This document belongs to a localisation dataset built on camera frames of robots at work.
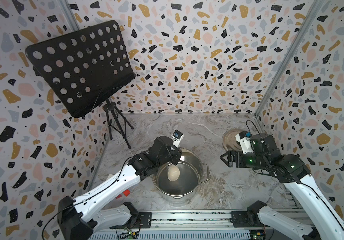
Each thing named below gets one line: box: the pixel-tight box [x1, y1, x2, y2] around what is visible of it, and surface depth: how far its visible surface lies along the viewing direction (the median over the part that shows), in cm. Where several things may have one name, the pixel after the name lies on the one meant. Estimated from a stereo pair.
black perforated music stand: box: [26, 20, 136, 149], surface depth 62 cm
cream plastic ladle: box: [167, 166, 180, 182], surface depth 88 cm
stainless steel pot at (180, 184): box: [150, 148, 209, 206], surface depth 87 cm
